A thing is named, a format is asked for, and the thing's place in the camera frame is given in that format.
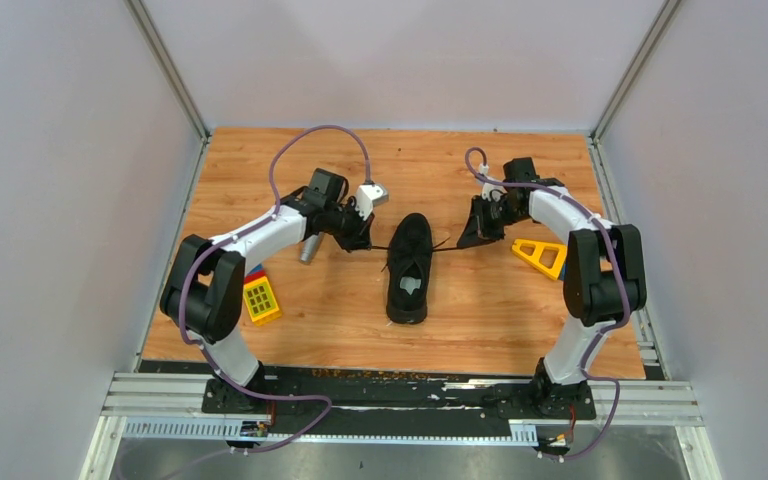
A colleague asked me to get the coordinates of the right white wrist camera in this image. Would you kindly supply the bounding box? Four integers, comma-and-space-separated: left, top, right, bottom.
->
478, 163, 506, 201

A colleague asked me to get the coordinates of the silver microphone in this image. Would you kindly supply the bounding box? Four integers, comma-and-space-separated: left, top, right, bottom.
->
299, 234, 323, 265

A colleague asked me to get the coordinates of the yellow triangular toy piece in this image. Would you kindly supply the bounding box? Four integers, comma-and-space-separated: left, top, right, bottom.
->
511, 239, 568, 281

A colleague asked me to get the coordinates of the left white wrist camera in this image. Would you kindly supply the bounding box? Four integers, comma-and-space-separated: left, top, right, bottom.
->
355, 183, 389, 220

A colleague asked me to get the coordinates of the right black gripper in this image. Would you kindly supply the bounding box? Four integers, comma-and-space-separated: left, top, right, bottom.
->
460, 195, 528, 250

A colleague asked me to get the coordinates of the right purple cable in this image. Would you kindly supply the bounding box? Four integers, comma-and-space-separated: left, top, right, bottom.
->
464, 146, 634, 463

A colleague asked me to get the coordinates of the purple cable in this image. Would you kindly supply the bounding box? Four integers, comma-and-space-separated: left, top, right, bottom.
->
464, 146, 634, 463
177, 124, 373, 458

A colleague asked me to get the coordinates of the black shoelace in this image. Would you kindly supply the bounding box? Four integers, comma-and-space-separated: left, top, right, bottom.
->
370, 235, 460, 273

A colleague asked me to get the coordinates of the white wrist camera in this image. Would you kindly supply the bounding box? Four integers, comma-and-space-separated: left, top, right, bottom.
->
355, 183, 389, 220
478, 163, 506, 201

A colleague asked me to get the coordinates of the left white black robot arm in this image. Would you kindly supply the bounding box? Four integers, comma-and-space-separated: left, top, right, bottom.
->
159, 168, 389, 413

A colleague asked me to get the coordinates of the colourful toy block stack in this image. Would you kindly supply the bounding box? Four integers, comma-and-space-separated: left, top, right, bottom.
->
243, 264, 283, 326

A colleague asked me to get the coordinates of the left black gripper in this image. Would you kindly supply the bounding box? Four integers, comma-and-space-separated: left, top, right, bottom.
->
322, 198, 373, 253

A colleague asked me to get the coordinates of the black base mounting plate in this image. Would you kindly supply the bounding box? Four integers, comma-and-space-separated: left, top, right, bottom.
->
139, 360, 596, 437

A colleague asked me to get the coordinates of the aluminium frame rail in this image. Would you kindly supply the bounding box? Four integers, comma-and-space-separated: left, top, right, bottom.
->
81, 367, 719, 479

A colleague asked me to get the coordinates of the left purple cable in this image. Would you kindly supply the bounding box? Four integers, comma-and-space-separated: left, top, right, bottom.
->
177, 124, 373, 458

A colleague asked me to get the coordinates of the black sneaker shoe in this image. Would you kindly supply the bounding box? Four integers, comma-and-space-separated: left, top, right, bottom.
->
386, 213, 432, 325

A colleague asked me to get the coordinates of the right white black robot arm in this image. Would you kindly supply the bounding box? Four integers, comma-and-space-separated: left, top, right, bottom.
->
457, 157, 647, 418

